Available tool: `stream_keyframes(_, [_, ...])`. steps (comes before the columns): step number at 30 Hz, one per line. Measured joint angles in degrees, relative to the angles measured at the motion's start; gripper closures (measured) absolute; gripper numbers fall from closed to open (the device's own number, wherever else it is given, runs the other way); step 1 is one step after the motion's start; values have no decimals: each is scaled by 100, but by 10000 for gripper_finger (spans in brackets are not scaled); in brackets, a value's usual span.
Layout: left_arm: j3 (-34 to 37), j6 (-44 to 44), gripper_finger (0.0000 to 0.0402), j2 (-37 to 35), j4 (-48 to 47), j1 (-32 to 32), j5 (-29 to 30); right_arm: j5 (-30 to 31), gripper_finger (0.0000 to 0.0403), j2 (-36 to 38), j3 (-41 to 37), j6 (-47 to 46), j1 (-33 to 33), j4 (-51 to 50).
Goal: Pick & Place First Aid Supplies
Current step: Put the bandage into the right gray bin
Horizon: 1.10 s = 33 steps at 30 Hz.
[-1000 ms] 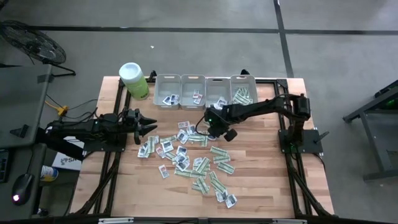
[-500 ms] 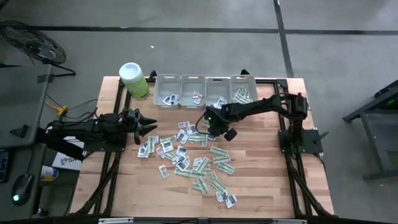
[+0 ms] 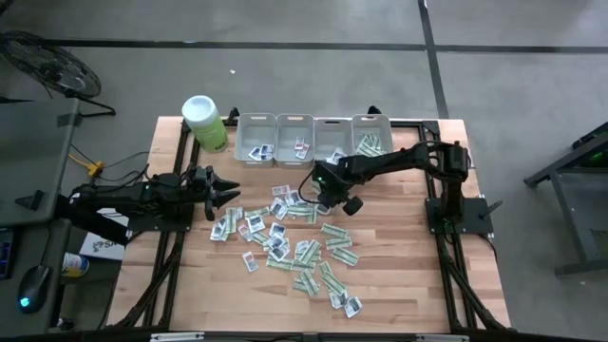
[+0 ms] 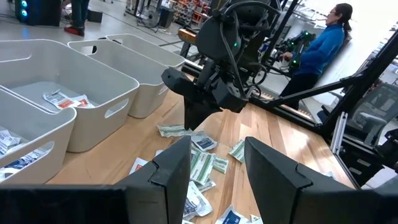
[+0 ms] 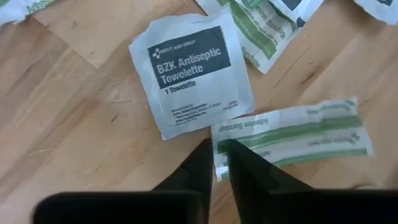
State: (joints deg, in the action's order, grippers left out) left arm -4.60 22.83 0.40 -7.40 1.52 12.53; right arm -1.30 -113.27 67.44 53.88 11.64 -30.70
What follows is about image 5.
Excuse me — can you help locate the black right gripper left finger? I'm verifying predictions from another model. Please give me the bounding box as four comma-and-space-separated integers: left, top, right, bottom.
152, 138, 215, 224

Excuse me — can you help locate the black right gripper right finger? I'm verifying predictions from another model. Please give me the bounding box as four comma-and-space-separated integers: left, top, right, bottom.
226, 139, 313, 224

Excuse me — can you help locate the white dark-label towelette packet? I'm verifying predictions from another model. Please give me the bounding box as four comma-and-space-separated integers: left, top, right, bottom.
270, 0, 326, 29
129, 7, 256, 141
353, 0, 398, 25

